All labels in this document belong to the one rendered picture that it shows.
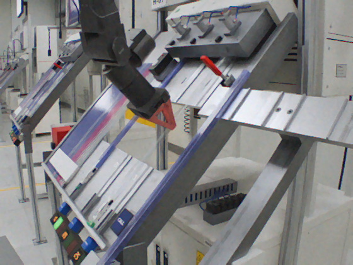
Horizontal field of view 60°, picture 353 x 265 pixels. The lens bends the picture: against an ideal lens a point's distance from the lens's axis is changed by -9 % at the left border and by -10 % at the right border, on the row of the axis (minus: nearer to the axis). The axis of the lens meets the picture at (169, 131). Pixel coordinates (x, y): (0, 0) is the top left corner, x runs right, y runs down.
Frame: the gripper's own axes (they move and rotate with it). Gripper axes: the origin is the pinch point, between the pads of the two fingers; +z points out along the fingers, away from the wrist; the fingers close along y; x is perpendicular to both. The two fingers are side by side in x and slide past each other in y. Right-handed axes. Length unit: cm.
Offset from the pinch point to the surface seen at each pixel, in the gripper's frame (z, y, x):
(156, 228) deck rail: 6.5, -10.7, 19.8
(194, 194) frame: 36.0, 20.6, 4.8
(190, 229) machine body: 32.2, 7.5, 15.2
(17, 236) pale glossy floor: 47, 144, 89
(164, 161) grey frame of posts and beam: 44, 60, -3
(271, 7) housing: -3.2, -7.2, -37.2
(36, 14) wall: -37, 874, -174
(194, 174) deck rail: 5.8, -10.4, 6.2
